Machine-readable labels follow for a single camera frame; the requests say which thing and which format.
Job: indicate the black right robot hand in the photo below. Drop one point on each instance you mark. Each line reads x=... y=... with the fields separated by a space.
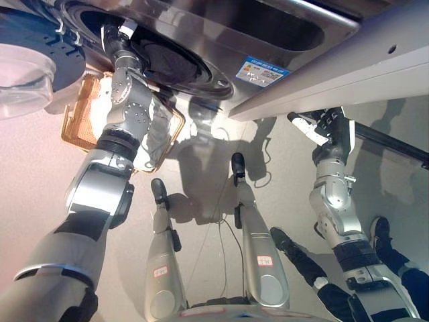
x=321 y=129

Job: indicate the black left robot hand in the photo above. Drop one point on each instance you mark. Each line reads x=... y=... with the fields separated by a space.
x=115 y=42

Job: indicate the black garment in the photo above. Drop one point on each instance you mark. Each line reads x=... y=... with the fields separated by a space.
x=171 y=62

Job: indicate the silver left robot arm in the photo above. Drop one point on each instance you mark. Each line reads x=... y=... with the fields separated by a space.
x=100 y=174

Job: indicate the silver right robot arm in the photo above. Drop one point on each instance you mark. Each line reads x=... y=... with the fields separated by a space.
x=338 y=201

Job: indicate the brown wicker laundry basket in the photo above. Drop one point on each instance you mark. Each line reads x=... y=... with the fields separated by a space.
x=83 y=110

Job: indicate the grey front-load washing machine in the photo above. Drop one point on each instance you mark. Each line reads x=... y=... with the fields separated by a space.
x=234 y=37

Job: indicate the white cabinet side panel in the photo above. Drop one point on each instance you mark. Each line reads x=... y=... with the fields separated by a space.
x=352 y=70

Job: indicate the blue energy label sticker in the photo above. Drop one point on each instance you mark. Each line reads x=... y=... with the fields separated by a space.
x=262 y=72

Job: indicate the round glass washer door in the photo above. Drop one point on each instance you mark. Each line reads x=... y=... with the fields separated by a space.
x=30 y=67

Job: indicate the white garment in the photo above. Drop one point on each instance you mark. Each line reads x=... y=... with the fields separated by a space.
x=159 y=134

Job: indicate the person leg dark shoe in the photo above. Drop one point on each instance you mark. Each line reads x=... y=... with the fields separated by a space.
x=301 y=258
x=385 y=241

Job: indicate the silver right robot leg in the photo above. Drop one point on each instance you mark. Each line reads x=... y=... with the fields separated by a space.
x=261 y=248

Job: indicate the silver robot leg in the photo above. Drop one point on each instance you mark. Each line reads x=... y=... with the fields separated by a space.
x=164 y=255
x=261 y=248

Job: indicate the robot legs and base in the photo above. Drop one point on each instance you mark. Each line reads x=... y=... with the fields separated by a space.
x=240 y=250

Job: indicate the silver left robot leg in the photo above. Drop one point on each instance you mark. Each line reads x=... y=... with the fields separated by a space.
x=164 y=255

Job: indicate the black metal frame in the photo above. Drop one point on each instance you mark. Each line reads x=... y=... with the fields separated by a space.
x=392 y=142

